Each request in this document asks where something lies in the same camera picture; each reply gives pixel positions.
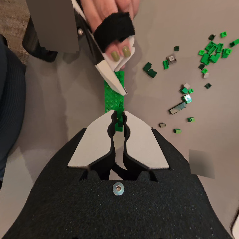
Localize long green studded plate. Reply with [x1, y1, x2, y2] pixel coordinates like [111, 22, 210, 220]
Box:
[104, 71, 125, 132]

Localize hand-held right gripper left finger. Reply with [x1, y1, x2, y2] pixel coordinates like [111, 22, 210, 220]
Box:
[68, 110, 117, 175]

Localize grey desk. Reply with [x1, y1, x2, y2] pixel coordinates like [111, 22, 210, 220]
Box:
[0, 0, 239, 239]

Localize small dark green tile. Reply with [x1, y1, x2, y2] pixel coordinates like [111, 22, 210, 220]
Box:
[114, 106, 125, 122]

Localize scattered green toy bricks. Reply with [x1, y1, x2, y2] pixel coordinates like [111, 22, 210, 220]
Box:
[143, 31, 239, 134]

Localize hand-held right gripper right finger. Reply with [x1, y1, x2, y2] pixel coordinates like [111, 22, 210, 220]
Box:
[122, 111, 169, 173]

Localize person's dark ribbed clothing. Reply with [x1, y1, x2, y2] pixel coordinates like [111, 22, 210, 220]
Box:
[0, 36, 26, 187]

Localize white flat object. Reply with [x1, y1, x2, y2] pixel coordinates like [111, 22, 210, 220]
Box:
[232, 215, 239, 239]

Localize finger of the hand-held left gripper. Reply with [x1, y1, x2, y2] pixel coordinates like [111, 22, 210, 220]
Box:
[95, 60, 128, 96]

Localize person's left hand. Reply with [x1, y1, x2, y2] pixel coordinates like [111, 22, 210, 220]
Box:
[81, 0, 141, 62]

